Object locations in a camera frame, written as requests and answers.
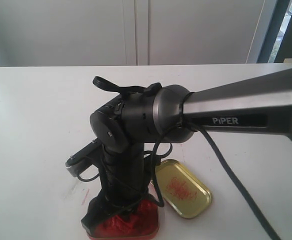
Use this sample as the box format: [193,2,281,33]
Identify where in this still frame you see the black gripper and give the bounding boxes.
[81,143,146,228]

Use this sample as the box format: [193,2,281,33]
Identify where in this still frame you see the red ink pad tin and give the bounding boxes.
[81,190,160,240]

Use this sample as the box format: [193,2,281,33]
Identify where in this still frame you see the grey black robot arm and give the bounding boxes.
[81,68,292,233]

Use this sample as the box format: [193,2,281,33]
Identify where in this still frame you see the gold metal tin lid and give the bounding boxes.
[155,159,213,219]

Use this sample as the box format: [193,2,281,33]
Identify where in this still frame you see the white cabinet doors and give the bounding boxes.
[0,0,276,67]

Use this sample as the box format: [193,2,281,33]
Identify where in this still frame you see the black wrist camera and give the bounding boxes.
[65,138,103,177]

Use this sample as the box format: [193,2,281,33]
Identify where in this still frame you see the black cable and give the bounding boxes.
[75,75,282,240]

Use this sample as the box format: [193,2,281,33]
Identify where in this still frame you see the dark window frame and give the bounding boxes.
[256,0,292,64]

